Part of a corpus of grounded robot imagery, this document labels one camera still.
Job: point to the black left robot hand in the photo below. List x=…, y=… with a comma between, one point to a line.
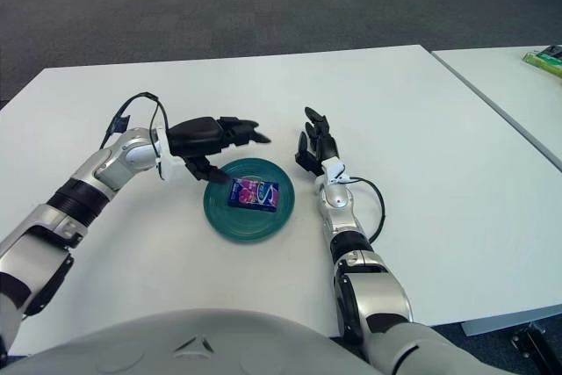
x=197, y=135

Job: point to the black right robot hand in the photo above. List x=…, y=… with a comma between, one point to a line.
x=320, y=146

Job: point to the purple gum pack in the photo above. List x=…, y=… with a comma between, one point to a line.
x=254, y=192

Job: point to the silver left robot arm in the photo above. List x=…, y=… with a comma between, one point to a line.
x=88, y=190

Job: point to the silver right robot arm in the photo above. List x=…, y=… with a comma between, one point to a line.
x=373, y=291

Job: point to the teal ceramic plate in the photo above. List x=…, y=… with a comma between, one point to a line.
x=246, y=225

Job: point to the grey robot torso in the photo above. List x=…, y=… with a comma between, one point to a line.
x=175, y=344

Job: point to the green cardboard box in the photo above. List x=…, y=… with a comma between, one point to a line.
x=546, y=61

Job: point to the black metal stand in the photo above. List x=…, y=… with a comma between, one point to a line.
x=533, y=344

